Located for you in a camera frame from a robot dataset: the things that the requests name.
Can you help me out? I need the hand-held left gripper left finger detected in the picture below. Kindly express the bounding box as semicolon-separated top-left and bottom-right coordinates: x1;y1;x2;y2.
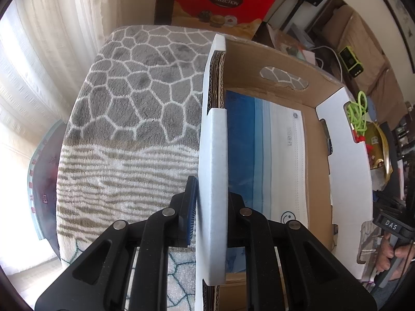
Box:
34;175;198;311

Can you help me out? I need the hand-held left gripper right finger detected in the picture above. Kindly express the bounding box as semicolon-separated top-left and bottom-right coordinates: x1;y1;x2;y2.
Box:
227;191;378;311

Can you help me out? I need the white cardboard box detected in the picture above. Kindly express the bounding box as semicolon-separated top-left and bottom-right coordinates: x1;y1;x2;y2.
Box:
195;33;373;311

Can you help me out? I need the gold snack bag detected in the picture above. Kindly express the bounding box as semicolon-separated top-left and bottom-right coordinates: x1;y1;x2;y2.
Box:
363;121;394;182

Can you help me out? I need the red ribbon ornament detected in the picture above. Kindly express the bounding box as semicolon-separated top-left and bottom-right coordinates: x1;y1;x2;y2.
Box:
355;134;373;156

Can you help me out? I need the green cable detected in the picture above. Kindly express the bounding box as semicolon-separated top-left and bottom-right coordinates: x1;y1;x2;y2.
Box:
346;91;368;137

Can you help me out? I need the person's right hand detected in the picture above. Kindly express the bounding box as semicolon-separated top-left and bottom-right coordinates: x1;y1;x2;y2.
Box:
376;233;415;273

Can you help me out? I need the blue white face mask pack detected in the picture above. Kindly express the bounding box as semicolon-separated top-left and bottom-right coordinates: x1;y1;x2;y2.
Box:
225;90;308;273

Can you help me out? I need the grey patterned blanket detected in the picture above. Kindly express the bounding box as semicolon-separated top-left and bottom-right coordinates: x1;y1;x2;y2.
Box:
57;25;385;311

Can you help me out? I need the green portable radio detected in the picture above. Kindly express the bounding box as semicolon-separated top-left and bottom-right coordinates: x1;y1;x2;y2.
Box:
339;46;364;77

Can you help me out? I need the beige sofa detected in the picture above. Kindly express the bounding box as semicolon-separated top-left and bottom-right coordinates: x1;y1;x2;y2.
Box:
311;0;409;130

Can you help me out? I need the white curtain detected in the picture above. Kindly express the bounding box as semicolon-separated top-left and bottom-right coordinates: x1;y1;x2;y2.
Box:
0;0;120;266

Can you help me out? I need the white charging cable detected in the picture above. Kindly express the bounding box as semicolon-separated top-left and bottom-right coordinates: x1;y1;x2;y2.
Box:
311;46;344;81

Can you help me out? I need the framed wall picture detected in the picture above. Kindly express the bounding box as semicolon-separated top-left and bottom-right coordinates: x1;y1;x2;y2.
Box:
370;0;415;72

